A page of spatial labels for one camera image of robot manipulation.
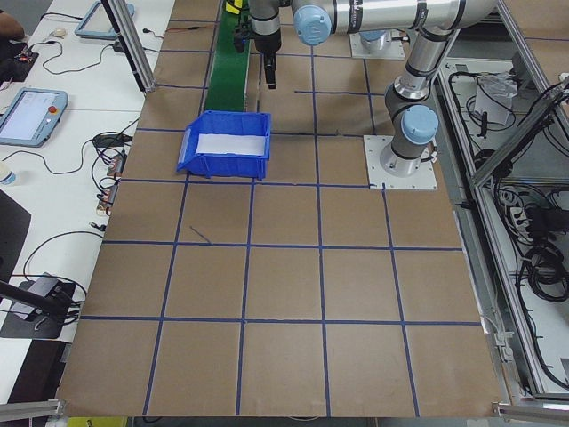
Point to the white crumpled paper box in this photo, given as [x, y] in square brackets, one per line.
[493, 100]

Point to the black electronics board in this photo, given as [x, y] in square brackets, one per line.
[18, 62]

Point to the aluminium extrusion post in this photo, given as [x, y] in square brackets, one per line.
[133, 49]

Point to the white power strip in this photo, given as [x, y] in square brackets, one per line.
[515, 213]

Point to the green conveyor belt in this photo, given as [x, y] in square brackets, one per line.
[226, 71]

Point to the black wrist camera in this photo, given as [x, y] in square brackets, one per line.
[241, 37]

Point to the aluminium extrusion bar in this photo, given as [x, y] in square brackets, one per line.
[31, 407]
[533, 410]

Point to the small circuit board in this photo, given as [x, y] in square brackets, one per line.
[117, 165]

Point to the metal bar frame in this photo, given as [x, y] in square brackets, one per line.
[511, 147]

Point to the black stand with base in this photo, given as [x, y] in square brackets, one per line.
[35, 316]

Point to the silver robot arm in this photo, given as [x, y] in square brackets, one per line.
[400, 13]

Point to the black mat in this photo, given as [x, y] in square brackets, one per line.
[11, 231]

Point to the blue plastic bin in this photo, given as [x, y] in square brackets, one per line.
[222, 164]

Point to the black power adapter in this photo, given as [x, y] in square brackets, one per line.
[109, 141]

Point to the person forearm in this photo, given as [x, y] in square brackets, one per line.
[11, 24]

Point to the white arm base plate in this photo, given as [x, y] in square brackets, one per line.
[422, 178]
[395, 52]

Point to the light blue teach pendant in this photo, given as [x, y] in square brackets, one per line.
[98, 24]
[26, 118]

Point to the black plug connector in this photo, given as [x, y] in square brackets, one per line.
[148, 32]

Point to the beige computer mouse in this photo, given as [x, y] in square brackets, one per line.
[59, 32]

